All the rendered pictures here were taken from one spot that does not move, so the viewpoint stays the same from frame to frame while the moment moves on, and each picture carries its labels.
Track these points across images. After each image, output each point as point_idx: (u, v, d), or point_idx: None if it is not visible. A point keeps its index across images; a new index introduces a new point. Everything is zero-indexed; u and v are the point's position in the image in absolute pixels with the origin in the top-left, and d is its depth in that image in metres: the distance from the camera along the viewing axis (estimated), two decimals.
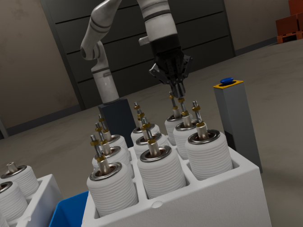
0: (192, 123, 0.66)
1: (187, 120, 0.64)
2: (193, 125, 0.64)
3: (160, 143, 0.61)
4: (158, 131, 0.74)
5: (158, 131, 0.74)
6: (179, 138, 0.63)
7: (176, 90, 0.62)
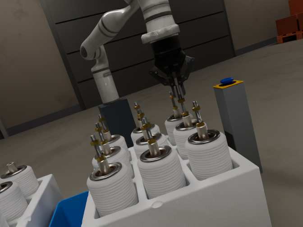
0: (192, 123, 0.66)
1: (187, 120, 0.64)
2: (193, 125, 0.64)
3: (160, 143, 0.61)
4: (158, 131, 0.74)
5: (158, 131, 0.74)
6: (179, 138, 0.64)
7: (181, 88, 0.64)
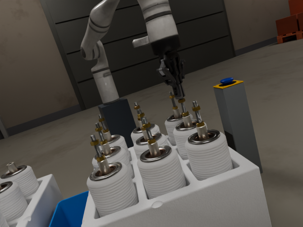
0: (192, 123, 0.66)
1: (187, 120, 0.64)
2: (193, 125, 0.64)
3: (160, 143, 0.61)
4: (158, 131, 0.74)
5: (158, 131, 0.74)
6: (179, 138, 0.64)
7: (180, 90, 0.62)
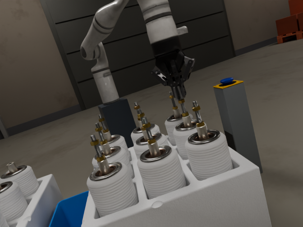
0: (192, 123, 0.66)
1: (187, 120, 0.64)
2: (193, 125, 0.64)
3: (160, 143, 0.61)
4: (158, 131, 0.74)
5: (158, 131, 0.74)
6: (179, 138, 0.63)
7: (174, 92, 0.63)
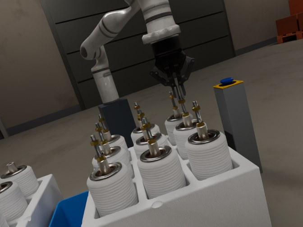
0: (188, 125, 0.65)
1: (182, 120, 0.66)
2: (183, 127, 0.65)
3: (160, 143, 0.61)
4: (158, 131, 0.74)
5: (158, 131, 0.74)
6: None
7: (181, 89, 0.65)
